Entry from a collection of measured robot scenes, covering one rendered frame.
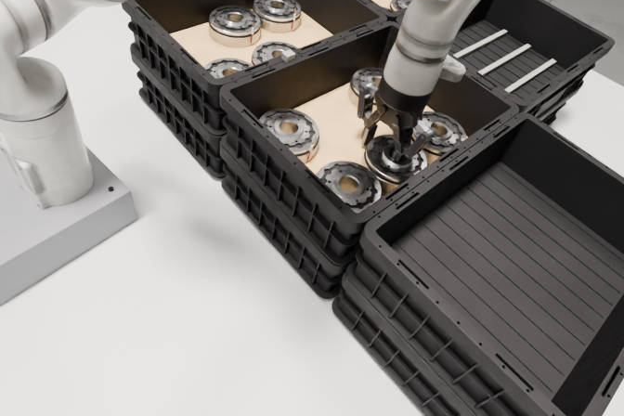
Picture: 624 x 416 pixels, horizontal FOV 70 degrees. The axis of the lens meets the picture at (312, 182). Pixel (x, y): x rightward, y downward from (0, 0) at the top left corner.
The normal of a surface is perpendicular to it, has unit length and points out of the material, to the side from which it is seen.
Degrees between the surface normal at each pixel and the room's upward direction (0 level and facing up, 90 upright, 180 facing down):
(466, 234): 0
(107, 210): 90
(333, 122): 0
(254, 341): 0
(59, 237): 90
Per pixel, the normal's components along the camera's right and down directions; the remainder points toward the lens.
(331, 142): 0.15, -0.63
